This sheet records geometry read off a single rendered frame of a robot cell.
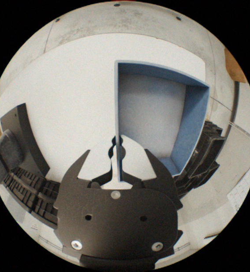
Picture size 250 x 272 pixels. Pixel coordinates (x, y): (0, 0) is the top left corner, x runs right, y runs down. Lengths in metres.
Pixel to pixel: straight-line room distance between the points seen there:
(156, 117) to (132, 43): 0.16
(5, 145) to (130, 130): 0.41
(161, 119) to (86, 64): 0.19
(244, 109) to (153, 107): 2.45
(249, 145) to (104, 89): 2.61
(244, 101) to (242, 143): 0.88
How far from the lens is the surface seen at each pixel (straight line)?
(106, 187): 0.28
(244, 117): 2.50
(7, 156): 0.38
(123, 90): 0.16
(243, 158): 2.63
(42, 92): 0.25
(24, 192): 0.59
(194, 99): 0.19
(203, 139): 0.71
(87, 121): 0.19
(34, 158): 0.34
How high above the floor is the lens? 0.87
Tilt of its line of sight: 61 degrees down
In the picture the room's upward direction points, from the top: 176 degrees clockwise
